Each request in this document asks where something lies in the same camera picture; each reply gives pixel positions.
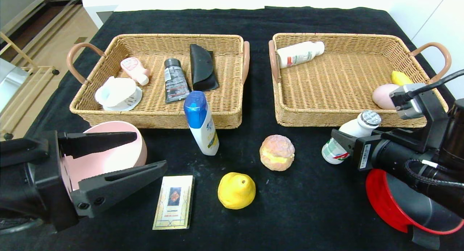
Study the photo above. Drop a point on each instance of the beige metal rack on wheels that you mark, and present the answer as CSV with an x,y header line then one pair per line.
x,y
19,50

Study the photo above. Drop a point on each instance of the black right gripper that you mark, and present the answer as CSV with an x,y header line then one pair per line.
x,y
363,152

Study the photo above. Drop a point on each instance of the toy cream puff bun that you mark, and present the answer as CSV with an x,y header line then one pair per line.
x,y
277,153

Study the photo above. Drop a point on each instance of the white plastic soap dish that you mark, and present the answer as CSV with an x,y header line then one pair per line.
x,y
116,92

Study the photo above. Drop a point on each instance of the dark table cloth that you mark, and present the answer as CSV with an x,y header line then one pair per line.
x,y
308,207

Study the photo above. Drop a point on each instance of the pink bowl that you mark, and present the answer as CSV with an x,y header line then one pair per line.
x,y
119,160

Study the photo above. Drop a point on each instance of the white cabinet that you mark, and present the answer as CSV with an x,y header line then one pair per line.
x,y
435,26

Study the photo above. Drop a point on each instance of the black grey squeeze tube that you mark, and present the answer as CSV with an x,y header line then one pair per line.
x,y
175,81

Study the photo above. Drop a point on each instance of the black soft pouch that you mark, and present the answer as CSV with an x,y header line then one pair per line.
x,y
202,69

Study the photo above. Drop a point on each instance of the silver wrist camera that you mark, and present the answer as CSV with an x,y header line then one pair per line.
x,y
411,102
11,84

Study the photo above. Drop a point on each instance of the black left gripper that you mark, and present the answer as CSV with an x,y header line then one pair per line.
x,y
54,178

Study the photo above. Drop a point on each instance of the white bottle blue cap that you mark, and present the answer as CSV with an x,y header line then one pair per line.
x,y
204,135

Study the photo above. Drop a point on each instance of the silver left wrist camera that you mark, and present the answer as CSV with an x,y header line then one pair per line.
x,y
11,84

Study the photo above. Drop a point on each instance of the grey metal shelf frame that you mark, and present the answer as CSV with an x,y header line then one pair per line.
x,y
18,4

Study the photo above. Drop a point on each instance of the yellow lemon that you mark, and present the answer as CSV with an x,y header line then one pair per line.
x,y
236,191

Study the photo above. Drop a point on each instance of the white milk bottle silver cap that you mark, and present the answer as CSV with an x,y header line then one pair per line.
x,y
357,127

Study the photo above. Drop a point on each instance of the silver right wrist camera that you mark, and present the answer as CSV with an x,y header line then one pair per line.
x,y
411,102

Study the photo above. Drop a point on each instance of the gold bordered card box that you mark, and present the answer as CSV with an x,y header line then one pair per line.
x,y
174,204

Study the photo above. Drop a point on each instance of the white table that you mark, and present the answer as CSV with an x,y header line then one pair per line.
x,y
105,0

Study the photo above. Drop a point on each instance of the yellow toy banana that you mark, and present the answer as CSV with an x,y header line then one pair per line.
x,y
400,78

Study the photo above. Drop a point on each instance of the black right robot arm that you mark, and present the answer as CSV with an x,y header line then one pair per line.
x,y
456,135

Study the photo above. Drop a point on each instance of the pale pink toy egg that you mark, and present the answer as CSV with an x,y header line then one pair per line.
x,y
382,95

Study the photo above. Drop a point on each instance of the white bottle red green label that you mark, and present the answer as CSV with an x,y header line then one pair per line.
x,y
299,54

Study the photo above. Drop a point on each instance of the small pink lotion bottle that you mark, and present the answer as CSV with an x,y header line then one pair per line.
x,y
133,68

